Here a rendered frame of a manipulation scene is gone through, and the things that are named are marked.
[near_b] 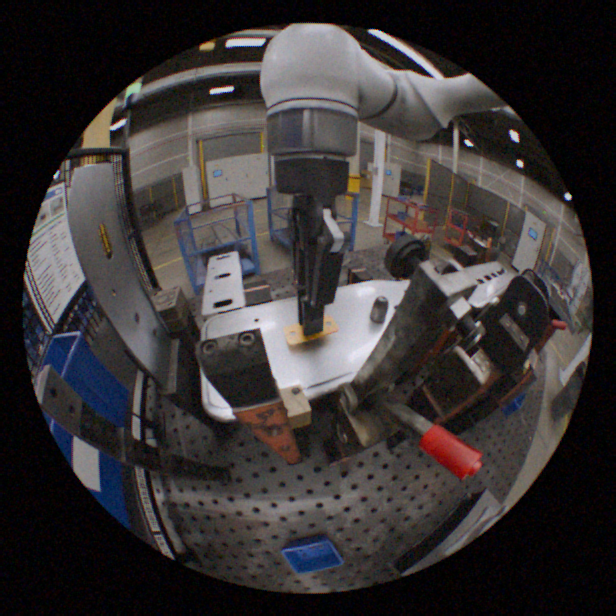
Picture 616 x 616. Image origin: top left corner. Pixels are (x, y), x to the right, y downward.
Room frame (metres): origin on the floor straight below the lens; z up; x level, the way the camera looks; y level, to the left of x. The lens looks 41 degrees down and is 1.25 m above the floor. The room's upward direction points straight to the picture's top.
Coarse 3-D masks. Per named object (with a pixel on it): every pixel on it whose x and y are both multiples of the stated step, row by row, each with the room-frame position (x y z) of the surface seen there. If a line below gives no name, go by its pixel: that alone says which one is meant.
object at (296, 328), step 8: (328, 320) 0.23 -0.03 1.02; (288, 328) 0.22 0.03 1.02; (296, 328) 0.22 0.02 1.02; (328, 328) 0.22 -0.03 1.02; (336, 328) 0.22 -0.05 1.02; (288, 336) 0.20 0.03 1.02; (296, 336) 0.20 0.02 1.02; (304, 336) 0.20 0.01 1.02; (312, 336) 0.20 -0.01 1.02; (320, 336) 0.20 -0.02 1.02
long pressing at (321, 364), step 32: (352, 288) 0.36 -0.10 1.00; (384, 288) 0.36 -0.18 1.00; (480, 288) 0.39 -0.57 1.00; (224, 320) 0.25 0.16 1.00; (288, 320) 0.26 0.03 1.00; (352, 320) 0.26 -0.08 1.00; (288, 352) 0.19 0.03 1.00; (320, 352) 0.19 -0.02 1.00; (352, 352) 0.18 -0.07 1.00; (288, 384) 0.13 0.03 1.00; (320, 384) 0.13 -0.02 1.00; (224, 416) 0.07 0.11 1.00
